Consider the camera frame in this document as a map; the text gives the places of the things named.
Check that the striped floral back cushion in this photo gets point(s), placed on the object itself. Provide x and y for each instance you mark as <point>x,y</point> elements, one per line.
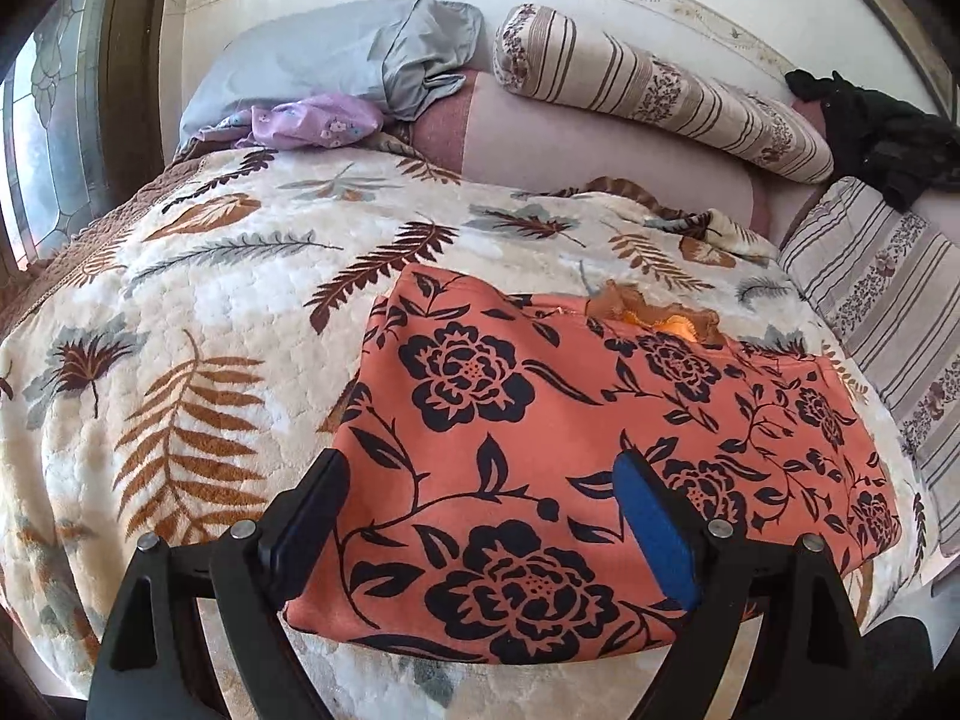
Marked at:
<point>885,292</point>

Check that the grey pillow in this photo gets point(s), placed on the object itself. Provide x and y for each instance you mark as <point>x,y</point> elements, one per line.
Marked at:
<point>315,52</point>

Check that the orange black floral garment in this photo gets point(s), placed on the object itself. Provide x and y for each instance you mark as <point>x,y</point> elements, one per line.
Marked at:
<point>555,427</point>

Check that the purple floral cloth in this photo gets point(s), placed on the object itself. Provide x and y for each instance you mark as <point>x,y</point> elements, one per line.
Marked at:
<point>315,120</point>

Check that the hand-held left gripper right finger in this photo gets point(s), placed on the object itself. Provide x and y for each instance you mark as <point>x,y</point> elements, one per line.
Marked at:
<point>656,532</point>

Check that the pink mauve pillow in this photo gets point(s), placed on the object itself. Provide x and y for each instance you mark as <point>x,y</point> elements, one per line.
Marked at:
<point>585,142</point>

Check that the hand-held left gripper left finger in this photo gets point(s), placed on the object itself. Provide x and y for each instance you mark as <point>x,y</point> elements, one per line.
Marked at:
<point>307,525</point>

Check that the wooden stained glass door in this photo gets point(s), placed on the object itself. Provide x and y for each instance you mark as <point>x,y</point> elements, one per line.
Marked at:
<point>52,105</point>

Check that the striped floral bolster cushion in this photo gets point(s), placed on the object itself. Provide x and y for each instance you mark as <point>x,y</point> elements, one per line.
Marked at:
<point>660,94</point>

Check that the dark clothes pile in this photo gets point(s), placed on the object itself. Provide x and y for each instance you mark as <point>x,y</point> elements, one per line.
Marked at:
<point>870,131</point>

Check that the cream leaf-print blanket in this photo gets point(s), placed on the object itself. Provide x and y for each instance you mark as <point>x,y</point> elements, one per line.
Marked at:
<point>210,315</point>

